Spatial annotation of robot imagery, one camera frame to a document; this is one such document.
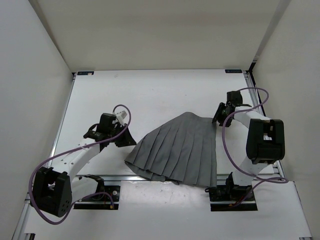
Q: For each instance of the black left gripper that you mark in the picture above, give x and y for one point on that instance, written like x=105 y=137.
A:
x=127 y=140

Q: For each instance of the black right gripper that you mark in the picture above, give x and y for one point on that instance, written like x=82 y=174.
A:
x=218 y=115

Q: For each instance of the grey pleated skirt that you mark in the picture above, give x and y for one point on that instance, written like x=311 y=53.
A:
x=182 y=150

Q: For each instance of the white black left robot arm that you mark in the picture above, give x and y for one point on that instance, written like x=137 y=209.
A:
x=74 y=160

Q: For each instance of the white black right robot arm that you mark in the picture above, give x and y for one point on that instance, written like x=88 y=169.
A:
x=265 y=142

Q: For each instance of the blue label right corner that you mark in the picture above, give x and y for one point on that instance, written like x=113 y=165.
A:
x=233 y=71

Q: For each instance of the blue label corner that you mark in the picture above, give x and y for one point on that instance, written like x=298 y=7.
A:
x=233 y=71
x=85 y=73

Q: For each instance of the blue label left corner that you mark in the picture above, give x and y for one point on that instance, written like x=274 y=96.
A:
x=85 y=73

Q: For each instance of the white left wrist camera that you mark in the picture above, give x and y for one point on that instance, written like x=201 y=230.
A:
x=120 y=116

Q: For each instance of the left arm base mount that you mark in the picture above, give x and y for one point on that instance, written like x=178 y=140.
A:
x=93 y=188

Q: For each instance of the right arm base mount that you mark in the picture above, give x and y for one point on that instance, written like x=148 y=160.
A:
x=230 y=192

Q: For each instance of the aluminium frame rail right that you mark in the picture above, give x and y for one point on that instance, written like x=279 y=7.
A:
x=257 y=97

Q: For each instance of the aluminium frame rail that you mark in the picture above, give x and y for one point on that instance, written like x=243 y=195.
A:
x=49 y=192
x=257 y=97

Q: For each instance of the aluminium frame rail left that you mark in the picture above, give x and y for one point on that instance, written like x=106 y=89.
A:
x=49 y=192

